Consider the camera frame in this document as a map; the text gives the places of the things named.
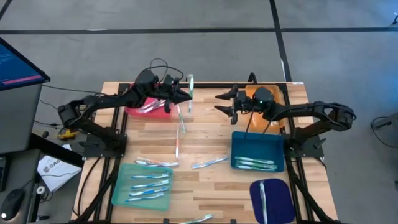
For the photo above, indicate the black support beam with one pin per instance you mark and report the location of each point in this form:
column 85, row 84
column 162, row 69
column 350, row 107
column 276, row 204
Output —
column 56, row 149

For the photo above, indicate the orange plastic bin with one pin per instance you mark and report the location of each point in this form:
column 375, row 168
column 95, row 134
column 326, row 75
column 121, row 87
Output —
column 256, row 126

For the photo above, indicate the navy blue plastic bin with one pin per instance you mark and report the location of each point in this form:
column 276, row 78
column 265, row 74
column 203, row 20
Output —
column 280, row 202

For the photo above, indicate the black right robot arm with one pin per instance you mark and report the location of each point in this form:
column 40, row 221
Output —
column 304, row 109

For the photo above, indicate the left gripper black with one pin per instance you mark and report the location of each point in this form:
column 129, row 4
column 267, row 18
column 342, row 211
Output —
column 166, row 95

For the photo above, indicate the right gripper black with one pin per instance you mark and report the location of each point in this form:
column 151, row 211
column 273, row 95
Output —
column 261, row 99

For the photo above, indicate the pink plastic bin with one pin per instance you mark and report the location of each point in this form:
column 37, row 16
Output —
column 155, row 114

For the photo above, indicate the clear toothbrush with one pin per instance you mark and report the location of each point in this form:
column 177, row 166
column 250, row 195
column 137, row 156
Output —
column 149, row 104
column 141, row 160

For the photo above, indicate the white tape roll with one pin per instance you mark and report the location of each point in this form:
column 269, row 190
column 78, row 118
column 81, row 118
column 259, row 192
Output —
column 41, row 189

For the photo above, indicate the pink white toothbrush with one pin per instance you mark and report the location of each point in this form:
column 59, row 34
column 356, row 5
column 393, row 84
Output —
column 154, row 107

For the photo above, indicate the black table-level camera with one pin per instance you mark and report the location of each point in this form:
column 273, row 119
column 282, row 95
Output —
column 232, row 221

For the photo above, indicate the blue screen monitor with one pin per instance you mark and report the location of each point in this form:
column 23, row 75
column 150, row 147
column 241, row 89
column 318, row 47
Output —
column 18, row 68

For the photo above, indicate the blue white toothbrush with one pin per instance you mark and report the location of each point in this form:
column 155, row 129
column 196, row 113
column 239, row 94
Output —
column 150, row 184
column 169, row 164
column 149, row 191
column 208, row 162
column 149, row 176
column 144, row 197

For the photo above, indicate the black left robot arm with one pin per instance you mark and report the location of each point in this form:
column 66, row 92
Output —
column 105, row 101

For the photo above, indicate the orange white toothbrush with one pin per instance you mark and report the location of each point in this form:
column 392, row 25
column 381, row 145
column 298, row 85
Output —
column 273, row 123
column 155, row 161
column 177, row 143

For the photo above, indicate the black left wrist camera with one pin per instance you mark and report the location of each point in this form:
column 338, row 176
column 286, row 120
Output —
column 168, row 79

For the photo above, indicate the mint green plastic bin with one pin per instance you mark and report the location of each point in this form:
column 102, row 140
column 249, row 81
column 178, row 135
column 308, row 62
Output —
column 124, row 171

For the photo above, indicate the purple white toothbrush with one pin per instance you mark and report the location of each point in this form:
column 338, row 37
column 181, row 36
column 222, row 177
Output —
column 263, row 202

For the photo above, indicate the white paper sheet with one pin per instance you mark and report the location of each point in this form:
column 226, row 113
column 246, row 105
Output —
column 57, row 171

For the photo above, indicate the black computer mouse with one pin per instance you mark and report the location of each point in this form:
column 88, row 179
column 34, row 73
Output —
column 12, row 203

